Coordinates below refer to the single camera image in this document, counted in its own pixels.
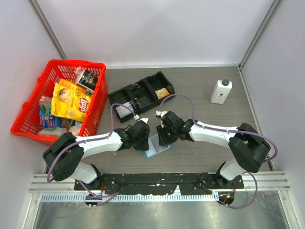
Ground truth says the blue leather card holder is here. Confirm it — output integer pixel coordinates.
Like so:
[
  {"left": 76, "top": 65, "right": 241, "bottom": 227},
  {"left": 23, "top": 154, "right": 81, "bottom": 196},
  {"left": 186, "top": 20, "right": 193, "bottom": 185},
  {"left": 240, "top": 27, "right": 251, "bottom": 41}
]
[{"left": 141, "top": 134, "right": 172, "bottom": 159}]

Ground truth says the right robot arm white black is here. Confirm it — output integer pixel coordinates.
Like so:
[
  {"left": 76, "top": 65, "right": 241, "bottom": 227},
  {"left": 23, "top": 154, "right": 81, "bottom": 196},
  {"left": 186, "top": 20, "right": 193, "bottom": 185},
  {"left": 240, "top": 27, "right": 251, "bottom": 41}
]
[{"left": 156, "top": 111, "right": 271, "bottom": 188}]

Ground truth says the blue packaged item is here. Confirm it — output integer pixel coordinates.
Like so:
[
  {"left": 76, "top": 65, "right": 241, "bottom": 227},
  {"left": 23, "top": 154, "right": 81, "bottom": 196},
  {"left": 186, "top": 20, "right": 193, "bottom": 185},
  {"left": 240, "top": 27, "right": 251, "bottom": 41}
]
[{"left": 39, "top": 104, "right": 61, "bottom": 129}]

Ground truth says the white card in tray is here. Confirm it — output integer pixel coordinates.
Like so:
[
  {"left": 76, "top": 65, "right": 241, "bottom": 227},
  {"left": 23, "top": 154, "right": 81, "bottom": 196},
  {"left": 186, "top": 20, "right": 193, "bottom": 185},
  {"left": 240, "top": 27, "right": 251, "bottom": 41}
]
[{"left": 116, "top": 102, "right": 134, "bottom": 118}]

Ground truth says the red plastic shopping basket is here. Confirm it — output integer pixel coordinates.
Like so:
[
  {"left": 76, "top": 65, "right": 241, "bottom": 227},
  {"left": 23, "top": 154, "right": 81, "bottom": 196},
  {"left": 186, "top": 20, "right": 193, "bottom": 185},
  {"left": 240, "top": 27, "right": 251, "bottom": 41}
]
[{"left": 11, "top": 59, "right": 108, "bottom": 146}]

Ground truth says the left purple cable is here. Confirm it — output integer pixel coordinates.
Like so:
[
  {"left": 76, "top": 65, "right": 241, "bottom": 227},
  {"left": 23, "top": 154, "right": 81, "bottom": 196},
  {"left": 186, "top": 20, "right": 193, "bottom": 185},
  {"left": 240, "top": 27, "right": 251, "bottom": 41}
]
[{"left": 47, "top": 103, "right": 140, "bottom": 208}]

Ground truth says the white bottle grey cap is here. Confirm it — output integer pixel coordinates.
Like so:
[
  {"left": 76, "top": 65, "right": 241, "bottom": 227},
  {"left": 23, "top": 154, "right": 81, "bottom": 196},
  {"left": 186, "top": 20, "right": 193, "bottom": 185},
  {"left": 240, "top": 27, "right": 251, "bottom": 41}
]
[{"left": 210, "top": 79, "right": 233, "bottom": 104}]

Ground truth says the gold card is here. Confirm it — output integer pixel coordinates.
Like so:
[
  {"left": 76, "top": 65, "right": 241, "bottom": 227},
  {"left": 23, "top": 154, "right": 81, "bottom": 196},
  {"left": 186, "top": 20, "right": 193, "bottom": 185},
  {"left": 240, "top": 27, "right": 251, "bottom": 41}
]
[{"left": 155, "top": 88, "right": 170, "bottom": 99}]

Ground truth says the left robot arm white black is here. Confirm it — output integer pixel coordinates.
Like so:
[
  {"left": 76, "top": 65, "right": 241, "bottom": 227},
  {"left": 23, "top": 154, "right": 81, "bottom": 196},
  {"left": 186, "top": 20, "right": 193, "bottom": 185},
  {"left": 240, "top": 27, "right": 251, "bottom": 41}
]
[{"left": 43, "top": 118, "right": 150, "bottom": 190}]

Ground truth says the black three-compartment organizer tray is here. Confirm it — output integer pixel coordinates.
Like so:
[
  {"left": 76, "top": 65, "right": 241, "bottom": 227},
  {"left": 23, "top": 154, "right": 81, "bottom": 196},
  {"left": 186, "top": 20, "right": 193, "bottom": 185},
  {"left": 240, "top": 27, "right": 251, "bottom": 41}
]
[{"left": 108, "top": 71, "right": 175, "bottom": 123}]

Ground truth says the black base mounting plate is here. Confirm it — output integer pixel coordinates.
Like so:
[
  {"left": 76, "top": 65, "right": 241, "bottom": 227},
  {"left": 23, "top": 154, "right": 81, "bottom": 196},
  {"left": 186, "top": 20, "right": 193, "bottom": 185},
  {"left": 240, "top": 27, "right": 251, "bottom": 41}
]
[{"left": 85, "top": 172, "right": 244, "bottom": 196}]

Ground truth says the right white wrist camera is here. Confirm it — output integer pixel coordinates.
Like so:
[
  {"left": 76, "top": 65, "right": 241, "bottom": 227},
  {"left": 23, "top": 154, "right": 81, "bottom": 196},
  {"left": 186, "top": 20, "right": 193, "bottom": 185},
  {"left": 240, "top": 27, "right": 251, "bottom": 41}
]
[{"left": 155, "top": 111, "right": 168, "bottom": 128}]

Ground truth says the black snack box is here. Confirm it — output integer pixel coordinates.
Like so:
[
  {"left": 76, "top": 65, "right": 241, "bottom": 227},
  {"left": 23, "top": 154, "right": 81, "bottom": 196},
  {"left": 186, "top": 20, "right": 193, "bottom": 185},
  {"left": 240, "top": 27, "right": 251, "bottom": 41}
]
[{"left": 76, "top": 69, "right": 98, "bottom": 93}]

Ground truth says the yellow Lays chips bag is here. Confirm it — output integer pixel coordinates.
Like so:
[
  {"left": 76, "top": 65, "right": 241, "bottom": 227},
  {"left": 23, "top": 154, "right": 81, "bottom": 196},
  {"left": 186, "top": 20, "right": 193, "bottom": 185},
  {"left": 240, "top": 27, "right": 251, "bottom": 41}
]
[{"left": 51, "top": 79, "right": 92, "bottom": 122}]

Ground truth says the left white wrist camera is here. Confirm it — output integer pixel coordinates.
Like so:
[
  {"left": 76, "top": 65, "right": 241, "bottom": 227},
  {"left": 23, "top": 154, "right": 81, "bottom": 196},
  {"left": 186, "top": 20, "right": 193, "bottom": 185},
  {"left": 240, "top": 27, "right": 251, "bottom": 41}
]
[{"left": 133, "top": 115, "right": 149, "bottom": 124}]

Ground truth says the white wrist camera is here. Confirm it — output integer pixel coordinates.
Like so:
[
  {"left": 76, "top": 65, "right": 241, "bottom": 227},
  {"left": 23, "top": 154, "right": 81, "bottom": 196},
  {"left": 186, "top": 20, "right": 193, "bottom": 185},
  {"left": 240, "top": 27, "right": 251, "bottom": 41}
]
[
  {"left": 133, "top": 115, "right": 149, "bottom": 124},
  {"left": 155, "top": 111, "right": 168, "bottom": 128}
]

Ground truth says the aluminium rail frame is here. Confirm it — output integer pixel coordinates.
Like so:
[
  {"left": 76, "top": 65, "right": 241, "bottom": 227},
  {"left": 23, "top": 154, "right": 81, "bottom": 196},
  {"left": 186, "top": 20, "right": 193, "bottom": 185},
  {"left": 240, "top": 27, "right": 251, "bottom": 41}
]
[{"left": 29, "top": 172, "right": 290, "bottom": 206}]

